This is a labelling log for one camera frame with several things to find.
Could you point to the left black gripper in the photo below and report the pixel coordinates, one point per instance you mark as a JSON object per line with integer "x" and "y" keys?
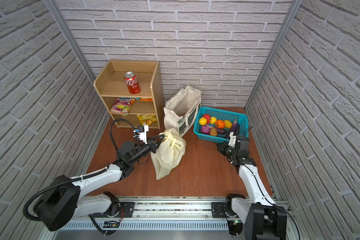
{"x": 152, "y": 139}

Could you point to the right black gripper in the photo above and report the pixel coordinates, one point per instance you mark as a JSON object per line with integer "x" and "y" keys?
{"x": 221, "y": 149}

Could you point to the thin cream plastic bag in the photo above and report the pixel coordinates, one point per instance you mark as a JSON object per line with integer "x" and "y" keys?
{"x": 169, "y": 153}

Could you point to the canvas tote bag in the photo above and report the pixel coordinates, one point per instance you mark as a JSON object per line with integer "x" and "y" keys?
{"x": 182, "y": 109}

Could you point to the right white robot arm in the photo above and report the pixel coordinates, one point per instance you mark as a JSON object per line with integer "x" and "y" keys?
{"x": 259, "y": 218}

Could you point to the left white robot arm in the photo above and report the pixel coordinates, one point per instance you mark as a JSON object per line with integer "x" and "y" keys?
{"x": 68, "y": 198}

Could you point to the yellow chip bag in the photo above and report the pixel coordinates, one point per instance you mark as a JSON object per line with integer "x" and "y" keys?
{"x": 147, "y": 120}

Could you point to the purple toy eggplant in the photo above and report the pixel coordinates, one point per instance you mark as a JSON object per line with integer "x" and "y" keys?
{"x": 235, "y": 129}

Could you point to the brown toy potato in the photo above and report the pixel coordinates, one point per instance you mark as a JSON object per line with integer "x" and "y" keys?
{"x": 213, "y": 132}

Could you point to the orange toy pumpkin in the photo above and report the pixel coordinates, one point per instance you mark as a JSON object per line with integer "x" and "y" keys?
{"x": 220, "y": 124}

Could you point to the teal plastic basket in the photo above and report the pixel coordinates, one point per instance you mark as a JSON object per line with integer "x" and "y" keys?
{"x": 242, "y": 120}

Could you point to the purple toy onion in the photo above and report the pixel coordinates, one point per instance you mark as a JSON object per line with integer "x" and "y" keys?
{"x": 205, "y": 129}

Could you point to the orange Fox's candy bag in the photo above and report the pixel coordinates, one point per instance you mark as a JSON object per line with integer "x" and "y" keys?
{"x": 146, "y": 99}

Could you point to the red toy tomato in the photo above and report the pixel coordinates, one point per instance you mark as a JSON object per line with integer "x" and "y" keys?
{"x": 207, "y": 117}

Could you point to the pink green candy bag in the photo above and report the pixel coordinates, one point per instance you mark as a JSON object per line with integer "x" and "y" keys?
{"x": 122, "y": 106}

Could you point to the wooden shelf unit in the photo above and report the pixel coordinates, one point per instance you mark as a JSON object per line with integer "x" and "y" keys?
{"x": 140, "y": 80}

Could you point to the red cola can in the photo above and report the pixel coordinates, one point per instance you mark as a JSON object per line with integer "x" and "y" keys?
{"x": 132, "y": 82}

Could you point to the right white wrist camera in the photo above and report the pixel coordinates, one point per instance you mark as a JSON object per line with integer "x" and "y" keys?
{"x": 233, "y": 138}

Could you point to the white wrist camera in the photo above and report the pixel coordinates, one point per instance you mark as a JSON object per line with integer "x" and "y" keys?
{"x": 233, "y": 138}
{"x": 140, "y": 133}

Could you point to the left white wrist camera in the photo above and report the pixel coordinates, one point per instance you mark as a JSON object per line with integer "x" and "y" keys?
{"x": 140, "y": 133}

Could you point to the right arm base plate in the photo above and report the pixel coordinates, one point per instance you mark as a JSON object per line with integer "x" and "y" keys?
{"x": 222, "y": 210}

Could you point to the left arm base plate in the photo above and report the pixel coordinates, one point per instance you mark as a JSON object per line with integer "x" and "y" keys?
{"x": 116, "y": 211}

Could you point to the aluminium rail frame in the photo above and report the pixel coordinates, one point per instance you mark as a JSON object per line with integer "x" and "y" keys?
{"x": 167, "y": 214}

